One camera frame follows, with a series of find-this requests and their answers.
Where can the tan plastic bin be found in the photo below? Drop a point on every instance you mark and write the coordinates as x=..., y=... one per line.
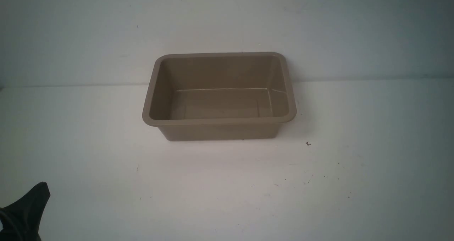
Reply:
x=219, y=96

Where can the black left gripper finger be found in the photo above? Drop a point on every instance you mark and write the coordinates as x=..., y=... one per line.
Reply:
x=21, y=220

